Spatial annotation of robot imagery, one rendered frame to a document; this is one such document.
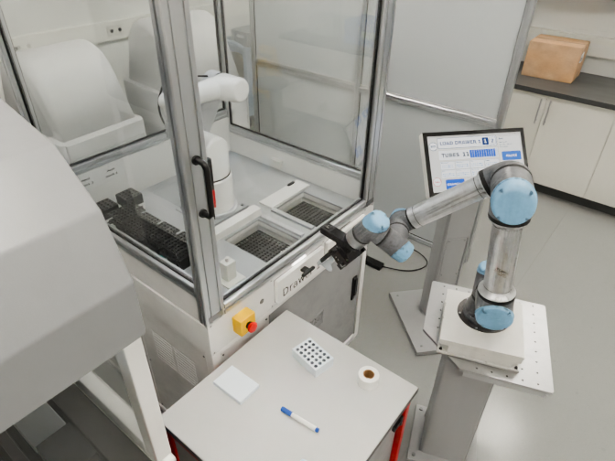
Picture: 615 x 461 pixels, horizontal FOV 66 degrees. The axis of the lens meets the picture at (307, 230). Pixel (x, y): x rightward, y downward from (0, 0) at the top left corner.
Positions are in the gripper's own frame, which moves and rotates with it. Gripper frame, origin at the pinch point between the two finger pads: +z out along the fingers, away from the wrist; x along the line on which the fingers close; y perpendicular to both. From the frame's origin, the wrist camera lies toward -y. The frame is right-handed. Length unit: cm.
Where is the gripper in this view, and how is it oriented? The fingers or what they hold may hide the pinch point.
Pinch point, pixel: (321, 259)
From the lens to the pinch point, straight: 176.7
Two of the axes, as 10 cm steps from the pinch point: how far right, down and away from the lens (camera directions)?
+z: -4.7, 4.6, 7.6
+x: 6.2, -4.4, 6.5
